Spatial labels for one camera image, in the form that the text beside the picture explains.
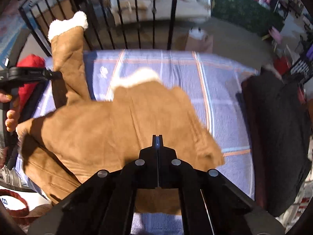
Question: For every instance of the left hand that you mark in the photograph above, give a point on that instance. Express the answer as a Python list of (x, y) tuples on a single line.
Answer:
[(13, 115)]

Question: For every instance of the red garment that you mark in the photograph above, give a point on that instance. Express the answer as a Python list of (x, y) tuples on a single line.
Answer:
[(25, 91)]

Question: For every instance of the brown suede shearling coat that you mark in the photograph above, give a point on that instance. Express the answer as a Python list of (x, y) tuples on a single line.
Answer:
[(64, 148)]

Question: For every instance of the dark green hedge panel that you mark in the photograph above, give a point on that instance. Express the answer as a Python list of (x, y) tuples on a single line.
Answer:
[(247, 14)]

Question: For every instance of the pink stool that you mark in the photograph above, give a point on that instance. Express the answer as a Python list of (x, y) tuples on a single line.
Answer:
[(274, 34)]

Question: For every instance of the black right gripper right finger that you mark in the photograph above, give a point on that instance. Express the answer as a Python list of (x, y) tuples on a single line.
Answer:
[(209, 202)]

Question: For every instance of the black iron bed railing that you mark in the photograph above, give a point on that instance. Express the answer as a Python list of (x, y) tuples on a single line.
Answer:
[(98, 17)]

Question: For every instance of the plaid lilac bed sheet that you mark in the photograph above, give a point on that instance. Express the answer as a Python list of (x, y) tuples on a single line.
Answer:
[(212, 83)]

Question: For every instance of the brown cardboard box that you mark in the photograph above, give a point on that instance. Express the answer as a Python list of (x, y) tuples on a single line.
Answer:
[(198, 40)]

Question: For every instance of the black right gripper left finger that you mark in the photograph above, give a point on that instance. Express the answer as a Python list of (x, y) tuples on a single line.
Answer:
[(105, 203)]

